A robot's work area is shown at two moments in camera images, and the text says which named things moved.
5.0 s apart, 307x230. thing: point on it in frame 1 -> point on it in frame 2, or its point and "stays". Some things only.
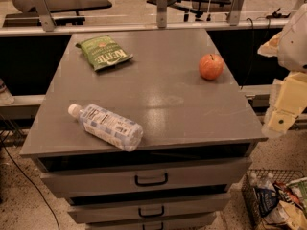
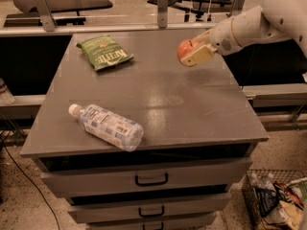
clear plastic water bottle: (107, 126) stays
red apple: (211, 66) -> (186, 47)
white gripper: (295, 45) -> (221, 36)
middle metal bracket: (161, 7) stays
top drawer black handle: (136, 181) stays
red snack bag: (289, 195) stays
